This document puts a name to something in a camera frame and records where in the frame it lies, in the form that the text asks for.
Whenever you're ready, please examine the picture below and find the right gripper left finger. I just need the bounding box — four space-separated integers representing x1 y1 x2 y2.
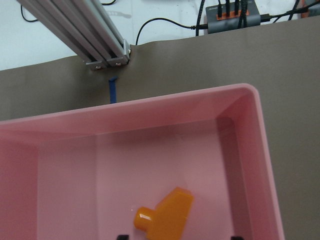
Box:
116 234 129 240

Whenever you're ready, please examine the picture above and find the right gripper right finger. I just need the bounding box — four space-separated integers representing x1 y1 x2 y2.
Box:
230 236 242 240

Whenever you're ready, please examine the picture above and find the orange toy block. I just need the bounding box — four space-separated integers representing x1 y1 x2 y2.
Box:
133 187 194 240

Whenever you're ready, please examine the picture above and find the pink plastic box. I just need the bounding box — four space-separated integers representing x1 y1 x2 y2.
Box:
0 83 285 240

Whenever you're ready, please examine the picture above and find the orange black usb hub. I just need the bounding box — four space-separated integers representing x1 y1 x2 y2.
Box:
205 0 262 34

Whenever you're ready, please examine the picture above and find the aluminium frame post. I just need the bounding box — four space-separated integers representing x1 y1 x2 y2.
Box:
19 0 131 70

